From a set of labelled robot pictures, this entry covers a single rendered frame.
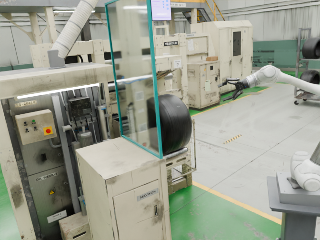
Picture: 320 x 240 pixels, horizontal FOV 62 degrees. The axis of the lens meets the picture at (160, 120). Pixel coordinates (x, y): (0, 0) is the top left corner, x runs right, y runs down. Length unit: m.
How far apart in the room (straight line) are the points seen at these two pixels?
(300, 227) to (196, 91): 5.12
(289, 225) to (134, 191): 1.46
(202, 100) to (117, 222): 5.82
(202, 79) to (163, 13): 1.92
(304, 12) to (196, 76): 7.74
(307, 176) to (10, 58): 10.30
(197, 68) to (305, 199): 5.15
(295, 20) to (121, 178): 12.89
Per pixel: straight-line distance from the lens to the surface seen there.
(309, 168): 2.20
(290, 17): 14.02
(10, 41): 11.19
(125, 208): 1.64
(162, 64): 2.72
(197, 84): 7.10
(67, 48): 2.35
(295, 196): 2.39
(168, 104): 2.39
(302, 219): 2.59
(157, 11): 6.42
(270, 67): 1.95
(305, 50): 7.62
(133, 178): 1.59
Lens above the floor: 1.98
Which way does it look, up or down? 17 degrees down
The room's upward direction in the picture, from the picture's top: 5 degrees counter-clockwise
